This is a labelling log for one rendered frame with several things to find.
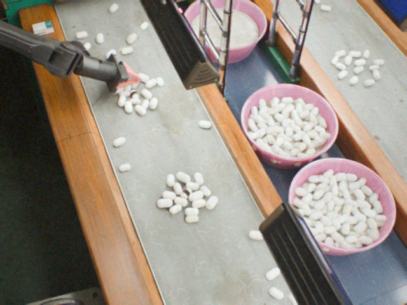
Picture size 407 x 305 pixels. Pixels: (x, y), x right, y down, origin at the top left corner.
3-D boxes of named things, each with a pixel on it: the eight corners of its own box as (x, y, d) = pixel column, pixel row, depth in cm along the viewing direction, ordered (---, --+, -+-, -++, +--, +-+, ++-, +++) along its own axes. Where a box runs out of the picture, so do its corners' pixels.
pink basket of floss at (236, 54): (245, 81, 165) (247, 59, 157) (168, 54, 171) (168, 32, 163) (275, 31, 180) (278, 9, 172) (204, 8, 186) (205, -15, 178)
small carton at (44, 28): (35, 36, 161) (34, 31, 159) (32, 29, 163) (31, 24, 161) (54, 32, 162) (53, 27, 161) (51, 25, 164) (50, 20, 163)
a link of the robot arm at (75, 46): (49, 74, 134) (63, 46, 131) (37, 54, 141) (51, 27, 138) (88, 86, 142) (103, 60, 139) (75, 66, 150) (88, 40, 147)
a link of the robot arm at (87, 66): (73, 77, 137) (82, 58, 135) (65, 65, 141) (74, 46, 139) (96, 83, 141) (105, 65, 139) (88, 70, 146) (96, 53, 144)
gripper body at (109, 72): (117, 53, 148) (94, 47, 143) (127, 77, 142) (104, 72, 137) (105, 70, 151) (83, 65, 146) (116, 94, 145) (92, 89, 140)
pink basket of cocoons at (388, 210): (313, 283, 126) (322, 267, 119) (265, 196, 140) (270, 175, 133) (403, 246, 133) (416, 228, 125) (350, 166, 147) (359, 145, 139)
